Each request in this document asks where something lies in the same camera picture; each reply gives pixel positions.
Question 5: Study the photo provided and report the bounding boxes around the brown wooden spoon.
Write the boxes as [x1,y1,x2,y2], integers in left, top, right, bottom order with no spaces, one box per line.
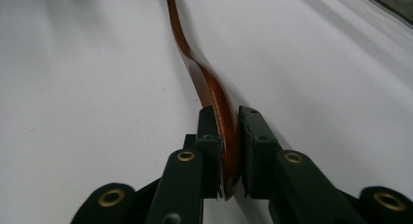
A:
[164,0,243,201]

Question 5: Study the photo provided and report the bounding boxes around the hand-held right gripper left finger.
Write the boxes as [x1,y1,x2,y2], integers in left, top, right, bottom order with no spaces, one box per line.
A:
[145,105,225,224]

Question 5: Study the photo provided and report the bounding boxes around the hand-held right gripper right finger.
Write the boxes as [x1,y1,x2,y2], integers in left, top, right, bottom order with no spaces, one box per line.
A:
[239,106,358,224]

